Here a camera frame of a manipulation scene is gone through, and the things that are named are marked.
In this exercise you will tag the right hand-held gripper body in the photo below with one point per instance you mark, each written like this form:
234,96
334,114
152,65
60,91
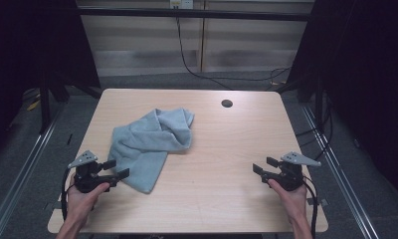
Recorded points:
290,177

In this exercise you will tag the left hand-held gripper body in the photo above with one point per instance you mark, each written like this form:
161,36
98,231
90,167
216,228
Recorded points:
87,177

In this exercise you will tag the light blue towel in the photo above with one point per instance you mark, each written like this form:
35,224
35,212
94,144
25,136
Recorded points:
144,146

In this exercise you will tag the person's right hand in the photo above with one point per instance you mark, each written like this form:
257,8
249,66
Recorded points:
295,202

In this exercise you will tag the person's left hand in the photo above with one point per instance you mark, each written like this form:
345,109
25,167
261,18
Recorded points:
81,204

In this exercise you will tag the small black floor strip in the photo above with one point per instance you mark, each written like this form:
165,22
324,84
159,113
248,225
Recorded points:
69,139

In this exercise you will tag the black metal stand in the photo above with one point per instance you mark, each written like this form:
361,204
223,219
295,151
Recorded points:
45,106
318,106

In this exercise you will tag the dark round table grommet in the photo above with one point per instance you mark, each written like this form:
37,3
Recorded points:
227,103

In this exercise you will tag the yellow floor item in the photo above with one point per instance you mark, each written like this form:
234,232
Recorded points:
33,105

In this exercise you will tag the black curtain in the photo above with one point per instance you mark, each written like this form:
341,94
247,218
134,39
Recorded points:
369,66
31,49

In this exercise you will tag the metal floor rail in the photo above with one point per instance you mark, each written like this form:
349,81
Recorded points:
339,172
21,176

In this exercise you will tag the black horizontal frame bar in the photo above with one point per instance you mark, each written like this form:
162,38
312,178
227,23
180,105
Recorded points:
187,14

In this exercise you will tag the white wall socket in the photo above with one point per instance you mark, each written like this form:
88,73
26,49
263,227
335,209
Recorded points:
182,4

